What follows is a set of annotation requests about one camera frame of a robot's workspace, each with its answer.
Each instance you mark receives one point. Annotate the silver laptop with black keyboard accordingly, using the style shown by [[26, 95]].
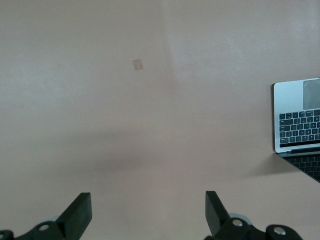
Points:
[[290, 100]]

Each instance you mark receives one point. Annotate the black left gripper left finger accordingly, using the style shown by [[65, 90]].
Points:
[[75, 217]]

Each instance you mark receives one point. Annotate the small brown tape patch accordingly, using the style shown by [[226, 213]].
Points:
[[137, 64]]

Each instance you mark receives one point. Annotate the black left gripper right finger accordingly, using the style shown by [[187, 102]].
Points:
[[217, 217]]

